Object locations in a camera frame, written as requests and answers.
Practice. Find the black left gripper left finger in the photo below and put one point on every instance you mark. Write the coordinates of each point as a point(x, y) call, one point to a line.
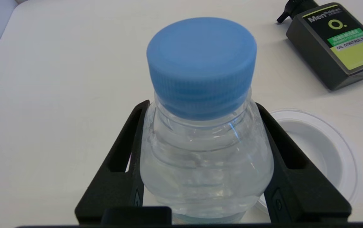
point(118, 190)

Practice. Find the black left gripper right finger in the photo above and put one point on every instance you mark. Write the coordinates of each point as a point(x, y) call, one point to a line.
point(298, 196)

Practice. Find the clear soda water bottle blue cap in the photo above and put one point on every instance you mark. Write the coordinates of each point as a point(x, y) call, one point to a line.
point(202, 95)

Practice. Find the black bottle with green label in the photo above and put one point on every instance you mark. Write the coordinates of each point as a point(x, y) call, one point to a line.
point(333, 47)

